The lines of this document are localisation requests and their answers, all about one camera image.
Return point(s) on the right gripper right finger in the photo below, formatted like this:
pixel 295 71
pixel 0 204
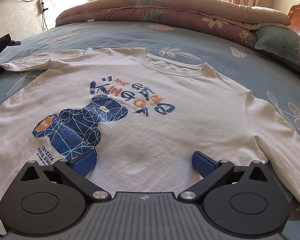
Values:
pixel 213 173

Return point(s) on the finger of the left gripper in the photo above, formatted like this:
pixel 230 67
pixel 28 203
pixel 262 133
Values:
pixel 14 43

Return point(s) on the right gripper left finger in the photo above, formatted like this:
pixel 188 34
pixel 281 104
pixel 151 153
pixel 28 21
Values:
pixel 73 173

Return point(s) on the white printed sweatshirt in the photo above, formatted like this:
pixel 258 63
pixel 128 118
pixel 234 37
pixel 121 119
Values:
pixel 145 115

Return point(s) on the blue patterned bed sheet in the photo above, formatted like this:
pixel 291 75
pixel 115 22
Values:
pixel 266 78

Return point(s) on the green flower pillow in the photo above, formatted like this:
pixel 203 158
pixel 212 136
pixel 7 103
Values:
pixel 283 44

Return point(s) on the pink floral folded quilt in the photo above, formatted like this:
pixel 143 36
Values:
pixel 237 23

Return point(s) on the wall power strip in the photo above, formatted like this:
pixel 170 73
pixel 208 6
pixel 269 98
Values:
pixel 41 6

